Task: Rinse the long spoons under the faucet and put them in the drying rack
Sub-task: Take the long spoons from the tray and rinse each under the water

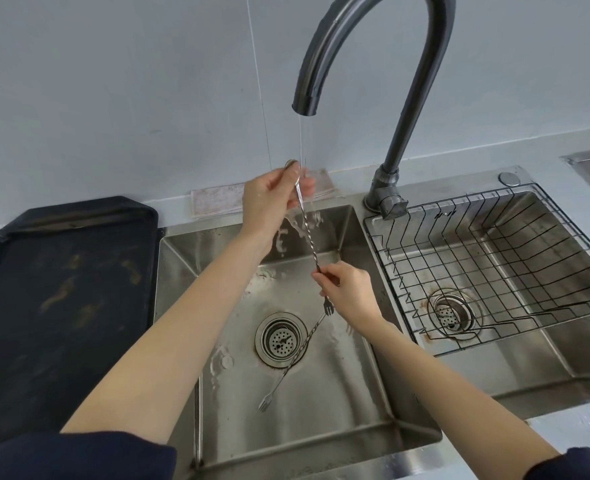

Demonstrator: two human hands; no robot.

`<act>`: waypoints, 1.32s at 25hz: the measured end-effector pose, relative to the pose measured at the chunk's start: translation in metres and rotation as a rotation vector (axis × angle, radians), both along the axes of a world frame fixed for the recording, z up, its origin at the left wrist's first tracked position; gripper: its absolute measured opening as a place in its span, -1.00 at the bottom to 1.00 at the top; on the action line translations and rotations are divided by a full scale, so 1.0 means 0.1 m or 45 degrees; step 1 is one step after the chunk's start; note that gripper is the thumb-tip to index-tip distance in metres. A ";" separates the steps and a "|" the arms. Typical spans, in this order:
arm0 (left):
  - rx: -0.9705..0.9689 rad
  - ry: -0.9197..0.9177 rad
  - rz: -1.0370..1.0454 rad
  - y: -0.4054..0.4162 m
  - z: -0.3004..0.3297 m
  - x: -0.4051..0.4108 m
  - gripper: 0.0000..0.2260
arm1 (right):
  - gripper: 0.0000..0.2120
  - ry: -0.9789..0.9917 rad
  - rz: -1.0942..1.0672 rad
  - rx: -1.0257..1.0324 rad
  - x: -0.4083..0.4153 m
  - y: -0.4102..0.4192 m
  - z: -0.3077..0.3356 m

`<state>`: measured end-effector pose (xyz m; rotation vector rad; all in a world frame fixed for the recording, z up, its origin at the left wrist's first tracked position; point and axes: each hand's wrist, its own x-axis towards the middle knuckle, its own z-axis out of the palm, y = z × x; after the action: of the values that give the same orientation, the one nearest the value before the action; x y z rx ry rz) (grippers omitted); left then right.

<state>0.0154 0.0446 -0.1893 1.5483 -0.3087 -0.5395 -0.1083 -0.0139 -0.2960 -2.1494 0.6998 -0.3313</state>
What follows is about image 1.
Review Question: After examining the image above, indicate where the person's left hand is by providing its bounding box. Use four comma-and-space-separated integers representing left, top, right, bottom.
240, 162, 317, 255

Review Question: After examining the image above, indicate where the person's right hand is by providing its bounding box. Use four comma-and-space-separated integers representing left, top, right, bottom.
310, 260, 388, 335

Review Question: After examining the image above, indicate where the twisted bar spoon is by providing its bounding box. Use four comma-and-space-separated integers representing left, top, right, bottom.
258, 313, 328, 413
284, 158, 335, 318

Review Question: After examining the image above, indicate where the black wire drying basket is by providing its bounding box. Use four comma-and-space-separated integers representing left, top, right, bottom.
364, 182, 590, 358

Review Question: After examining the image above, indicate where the dark grey gooseneck faucet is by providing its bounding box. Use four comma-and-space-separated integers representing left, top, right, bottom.
291, 0, 457, 221

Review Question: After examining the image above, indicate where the person's left forearm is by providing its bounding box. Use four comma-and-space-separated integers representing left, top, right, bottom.
60, 229, 276, 445

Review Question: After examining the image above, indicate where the person's right forearm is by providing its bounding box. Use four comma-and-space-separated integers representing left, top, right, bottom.
364, 317, 561, 468

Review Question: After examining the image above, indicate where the pale pink folded cloth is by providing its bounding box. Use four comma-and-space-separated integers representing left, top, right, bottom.
190, 168, 341, 217

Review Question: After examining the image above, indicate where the round steel drain strainer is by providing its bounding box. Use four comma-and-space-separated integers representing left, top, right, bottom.
427, 289, 484, 335
254, 312, 308, 369

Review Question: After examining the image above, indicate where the stainless steel double sink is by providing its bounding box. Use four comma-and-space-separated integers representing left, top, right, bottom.
152, 167, 590, 480

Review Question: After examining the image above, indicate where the black plastic tray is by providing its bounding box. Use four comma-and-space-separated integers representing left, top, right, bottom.
0, 196, 161, 458

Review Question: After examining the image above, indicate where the dark navy right sleeve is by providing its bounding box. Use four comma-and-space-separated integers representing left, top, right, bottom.
524, 447, 590, 480

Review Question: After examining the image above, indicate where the dark navy sleeve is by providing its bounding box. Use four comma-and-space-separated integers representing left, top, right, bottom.
524, 447, 590, 480
0, 430, 178, 480

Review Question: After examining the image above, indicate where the dark navy left sleeve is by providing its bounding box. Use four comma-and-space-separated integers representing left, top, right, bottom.
0, 430, 178, 480

